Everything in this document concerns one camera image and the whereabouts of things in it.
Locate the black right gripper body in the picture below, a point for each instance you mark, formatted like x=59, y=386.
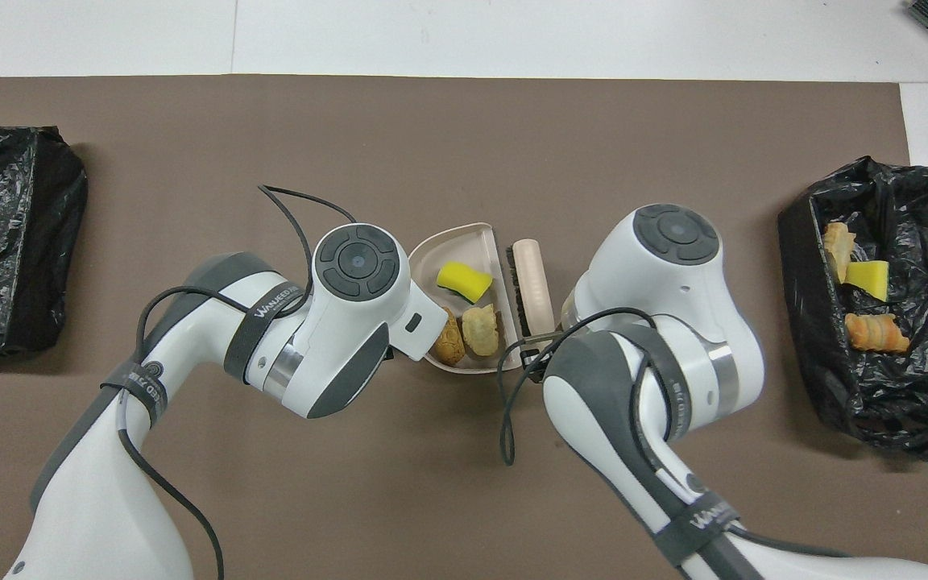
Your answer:
x=543, y=358

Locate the pale bread piece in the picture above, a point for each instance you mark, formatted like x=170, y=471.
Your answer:
x=480, y=330

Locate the beige hand brush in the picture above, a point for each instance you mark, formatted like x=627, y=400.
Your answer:
x=532, y=282

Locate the golden oval bread roll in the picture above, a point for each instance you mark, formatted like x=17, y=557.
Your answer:
x=449, y=342

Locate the yellow sponge piece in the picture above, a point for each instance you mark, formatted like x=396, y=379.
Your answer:
x=464, y=280
x=869, y=278

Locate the beige plastic dustpan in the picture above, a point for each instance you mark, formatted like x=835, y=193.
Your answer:
x=452, y=246

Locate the puff pastry piece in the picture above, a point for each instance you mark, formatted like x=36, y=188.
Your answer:
x=838, y=250

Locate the striped croissant piece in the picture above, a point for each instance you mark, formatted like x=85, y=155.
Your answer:
x=875, y=333

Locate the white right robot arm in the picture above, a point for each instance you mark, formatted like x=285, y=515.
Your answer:
x=673, y=306

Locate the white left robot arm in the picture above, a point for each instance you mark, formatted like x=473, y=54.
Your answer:
x=335, y=322

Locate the black bag-lined bin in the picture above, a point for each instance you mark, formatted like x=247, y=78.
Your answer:
x=915, y=387
x=5, y=242

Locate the brown table mat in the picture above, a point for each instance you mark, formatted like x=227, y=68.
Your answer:
x=150, y=161

